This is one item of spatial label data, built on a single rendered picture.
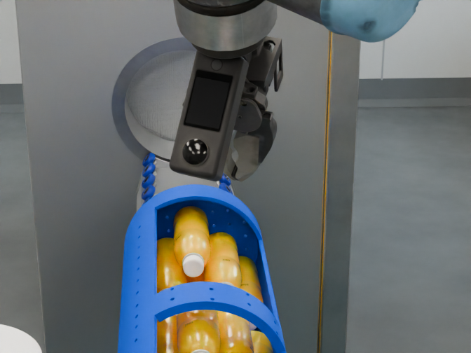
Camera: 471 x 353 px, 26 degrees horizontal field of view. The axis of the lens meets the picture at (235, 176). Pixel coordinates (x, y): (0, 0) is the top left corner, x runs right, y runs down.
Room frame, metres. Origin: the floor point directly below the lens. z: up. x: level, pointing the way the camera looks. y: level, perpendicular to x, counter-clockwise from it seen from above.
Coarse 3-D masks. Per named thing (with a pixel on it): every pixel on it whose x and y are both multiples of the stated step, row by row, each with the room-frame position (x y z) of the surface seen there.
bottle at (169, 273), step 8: (160, 240) 1.81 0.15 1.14; (168, 240) 1.81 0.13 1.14; (160, 248) 1.78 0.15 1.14; (168, 248) 1.78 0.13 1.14; (160, 256) 1.75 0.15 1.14; (168, 256) 1.74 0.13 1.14; (160, 264) 1.72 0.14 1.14; (168, 264) 1.71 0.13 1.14; (176, 264) 1.72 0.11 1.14; (160, 272) 1.68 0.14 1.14; (168, 272) 1.68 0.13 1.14; (176, 272) 1.69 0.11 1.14; (160, 280) 1.67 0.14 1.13; (168, 280) 1.66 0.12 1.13; (176, 280) 1.67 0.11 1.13; (184, 280) 1.69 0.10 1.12; (160, 288) 1.65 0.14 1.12
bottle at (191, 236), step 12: (180, 216) 1.83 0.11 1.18; (192, 216) 1.81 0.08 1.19; (204, 216) 1.84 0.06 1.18; (180, 228) 1.77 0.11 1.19; (192, 228) 1.76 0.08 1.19; (204, 228) 1.78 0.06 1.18; (180, 240) 1.72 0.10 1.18; (192, 240) 1.71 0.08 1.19; (204, 240) 1.73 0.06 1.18; (180, 252) 1.70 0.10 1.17; (192, 252) 1.69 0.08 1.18; (204, 252) 1.70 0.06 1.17; (180, 264) 1.70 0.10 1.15; (204, 264) 1.70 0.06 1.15
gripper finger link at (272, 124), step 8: (264, 112) 0.91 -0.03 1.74; (272, 112) 0.91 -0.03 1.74; (264, 120) 0.91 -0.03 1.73; (272, 120) 0.91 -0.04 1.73; (264, 128) 0.91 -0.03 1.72; (272, 128) 0.91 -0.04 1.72; (256, 136) 0.92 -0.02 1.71; (264, 136) 0.92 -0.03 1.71; (272, 136) 0.91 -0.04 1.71; (264, 144) 0.92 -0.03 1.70; (272, 144) 0.92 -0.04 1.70; (264, 152) 0.93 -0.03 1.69
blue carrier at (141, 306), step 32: (192, 192) 1.84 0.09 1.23; (224, 192) 1.87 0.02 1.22; (160, 224) 1.86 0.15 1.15; (224, 224) 1.87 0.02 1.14; (256, 224) 1.84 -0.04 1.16; (128, 256) 1.71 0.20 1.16; (256, 256) 1.88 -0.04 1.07; (128, 288) 1.58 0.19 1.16; (192, 288) 1.46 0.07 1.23; (224, 288) 1.46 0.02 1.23; (128, 320) 1.46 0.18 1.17; (160, 320) 1.41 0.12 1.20; (256, 320) 1.42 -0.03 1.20; (128, 352) 1.36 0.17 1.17
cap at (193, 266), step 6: (186, 258) 1.67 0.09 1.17; (192, 258) 1.66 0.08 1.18; (198, 258) 1.67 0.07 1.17; (186, 264) 1.66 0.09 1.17; (192, 264) 1.66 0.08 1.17; (198, 264) 1.66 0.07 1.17; (186, 270) 1.66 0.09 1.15; (192, 270) 1.66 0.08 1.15; (198, 270) 1.66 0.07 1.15; (192, 276) 1.66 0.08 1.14
